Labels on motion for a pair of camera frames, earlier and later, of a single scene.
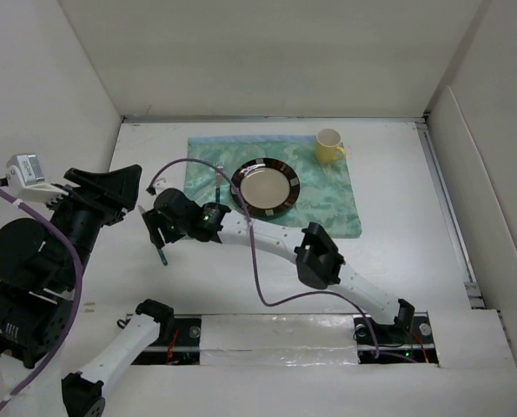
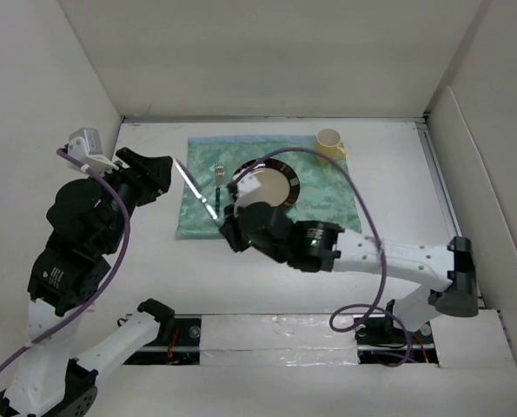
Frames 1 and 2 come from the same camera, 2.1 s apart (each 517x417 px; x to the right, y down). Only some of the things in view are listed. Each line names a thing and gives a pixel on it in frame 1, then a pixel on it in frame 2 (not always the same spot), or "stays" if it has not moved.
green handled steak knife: [159, 250] to [195, 187]
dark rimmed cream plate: [269, 187] stays
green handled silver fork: [219, 166] stays
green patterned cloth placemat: [326, 195] stays
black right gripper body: [156, 220] to [279, 255]
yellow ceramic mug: [328, 147] stays
